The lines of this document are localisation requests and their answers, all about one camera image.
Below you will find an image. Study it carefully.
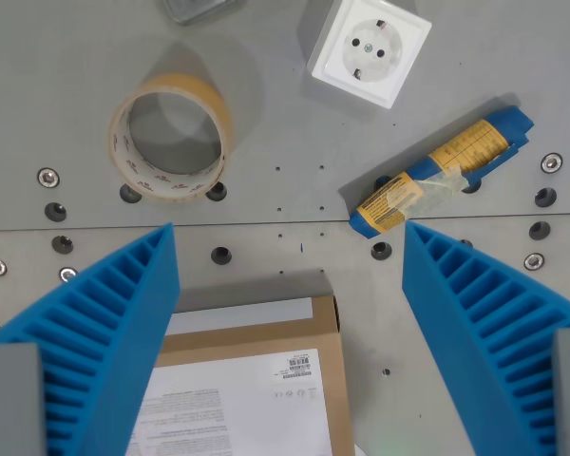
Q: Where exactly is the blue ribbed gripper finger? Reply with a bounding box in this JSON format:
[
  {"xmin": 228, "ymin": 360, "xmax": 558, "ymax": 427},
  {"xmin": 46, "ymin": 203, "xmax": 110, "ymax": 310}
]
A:
[
  {"xmin": 0, "ymin": 222, "xmax": 181, "ymax": 456},
  {"xmin": 401, "ymin": 219, "xmax": 570, "ymax": 456}
]

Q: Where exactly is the black countersunk screw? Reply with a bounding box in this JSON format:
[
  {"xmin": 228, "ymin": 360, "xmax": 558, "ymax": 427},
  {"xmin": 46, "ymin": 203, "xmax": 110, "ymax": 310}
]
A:
[
  {"xmin": 44, "ymin": 201, "xmax": 68, "ymax": 223},
  {"xmin": 51, "ymin": 234, "xmax": 75, "ymax": 256}
]

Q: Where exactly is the brown packing tape roll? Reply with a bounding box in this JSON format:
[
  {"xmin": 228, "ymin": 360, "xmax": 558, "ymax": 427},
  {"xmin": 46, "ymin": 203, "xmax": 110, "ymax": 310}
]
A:
[{"xmin": 106, "ymin": 72, "xmax": 234, "ymax": 202}]

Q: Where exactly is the blue packet with yellow labels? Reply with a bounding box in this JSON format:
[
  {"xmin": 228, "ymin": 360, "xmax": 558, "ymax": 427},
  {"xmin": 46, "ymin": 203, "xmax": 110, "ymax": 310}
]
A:
[{"xmin": 348, "ymin": 106, "xmax": 535, "ymax": 238}]

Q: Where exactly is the cardboard box with white label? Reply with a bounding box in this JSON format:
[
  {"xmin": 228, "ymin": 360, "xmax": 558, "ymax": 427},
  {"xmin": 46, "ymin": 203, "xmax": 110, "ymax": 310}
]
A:
[{"xmin": 125, "ymin": 294, "xmax": 356, "ymax": 456}]

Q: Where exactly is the grey shiny object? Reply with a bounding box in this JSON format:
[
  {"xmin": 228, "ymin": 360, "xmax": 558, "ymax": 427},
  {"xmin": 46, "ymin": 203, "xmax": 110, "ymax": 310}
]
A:
[{"xmin": 161, "ymin": 0, "xmax": 246, "ymax": 26}]

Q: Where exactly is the white wall socket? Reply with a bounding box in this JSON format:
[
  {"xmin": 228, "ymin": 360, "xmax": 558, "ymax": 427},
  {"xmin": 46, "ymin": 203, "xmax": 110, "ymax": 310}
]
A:
[{"xmin": 306, "ymin": 0, "xmax": 433, "ymax": 111}]

